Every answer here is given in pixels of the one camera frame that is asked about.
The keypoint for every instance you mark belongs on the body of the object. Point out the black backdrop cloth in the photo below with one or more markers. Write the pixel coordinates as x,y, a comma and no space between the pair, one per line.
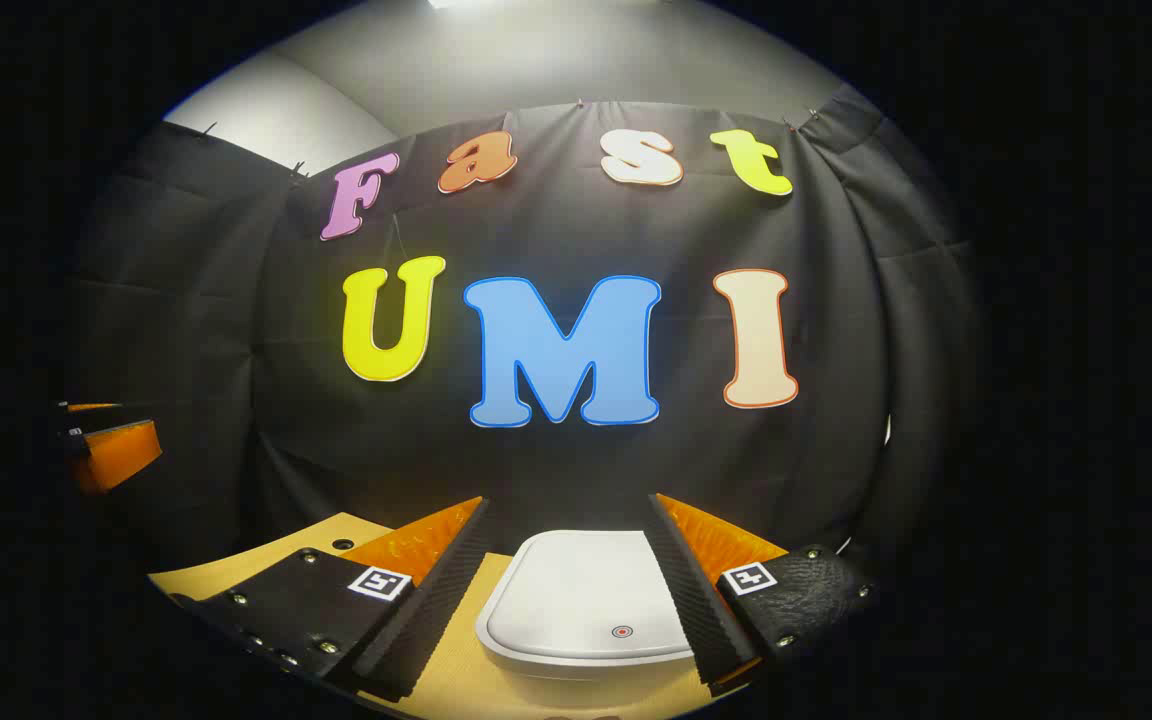
236,300

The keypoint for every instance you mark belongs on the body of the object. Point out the white desktop garbage bin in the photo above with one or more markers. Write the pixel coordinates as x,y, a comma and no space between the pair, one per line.
576,590

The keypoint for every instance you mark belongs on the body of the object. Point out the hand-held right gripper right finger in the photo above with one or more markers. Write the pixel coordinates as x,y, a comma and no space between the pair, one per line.
691,590

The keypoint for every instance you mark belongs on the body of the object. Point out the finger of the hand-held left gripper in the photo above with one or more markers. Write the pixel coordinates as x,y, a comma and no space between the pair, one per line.
91,407
121,455

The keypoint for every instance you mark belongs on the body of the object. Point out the wooden desktop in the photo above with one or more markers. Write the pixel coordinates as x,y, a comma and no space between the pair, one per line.
451,670

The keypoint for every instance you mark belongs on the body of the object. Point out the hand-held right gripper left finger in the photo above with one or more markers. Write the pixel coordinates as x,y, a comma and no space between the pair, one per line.
436,590

